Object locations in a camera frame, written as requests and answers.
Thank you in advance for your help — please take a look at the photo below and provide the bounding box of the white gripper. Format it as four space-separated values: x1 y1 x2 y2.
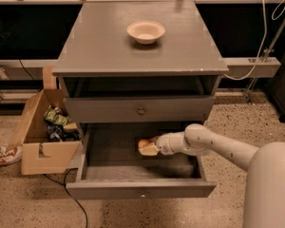
139 134 174 157

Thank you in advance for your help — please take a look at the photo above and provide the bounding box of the orange fruit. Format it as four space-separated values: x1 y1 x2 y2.
138 139 150 148

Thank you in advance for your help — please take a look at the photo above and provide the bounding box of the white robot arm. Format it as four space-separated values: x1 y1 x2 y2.
138 123 285 228

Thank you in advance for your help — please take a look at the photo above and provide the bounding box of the brass round drawer knob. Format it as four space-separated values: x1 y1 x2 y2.
138 107 145 116

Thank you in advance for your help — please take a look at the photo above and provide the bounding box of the grey open lower drawer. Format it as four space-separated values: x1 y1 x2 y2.
66 122 216 200

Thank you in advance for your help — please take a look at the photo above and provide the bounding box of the grey upper drawer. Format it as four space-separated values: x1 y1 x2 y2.
64 96 215 124

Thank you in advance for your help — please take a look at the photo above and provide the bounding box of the grey drawer cabinet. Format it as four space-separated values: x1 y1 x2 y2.
53 1 228 124

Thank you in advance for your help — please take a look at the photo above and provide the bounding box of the dark blue snack bag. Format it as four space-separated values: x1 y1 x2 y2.
47 125 80 142

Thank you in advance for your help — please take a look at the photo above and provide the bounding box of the green snack bag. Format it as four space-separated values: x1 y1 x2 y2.
44 105 70 126

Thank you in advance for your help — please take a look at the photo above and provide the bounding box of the white bowl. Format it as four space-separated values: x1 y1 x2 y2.
127 21 165 45

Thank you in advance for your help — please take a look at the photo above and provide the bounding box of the cardboard box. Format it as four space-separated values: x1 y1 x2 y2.
7 88 84 177

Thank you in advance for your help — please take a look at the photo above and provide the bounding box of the red white sneaker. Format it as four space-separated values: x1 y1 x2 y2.
0 146 22 166

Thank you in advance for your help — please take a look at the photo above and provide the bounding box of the black floor cable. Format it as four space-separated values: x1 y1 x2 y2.
42 168 89 228

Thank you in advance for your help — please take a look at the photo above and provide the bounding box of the white hanging cable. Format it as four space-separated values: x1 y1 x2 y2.
223 0 285 82

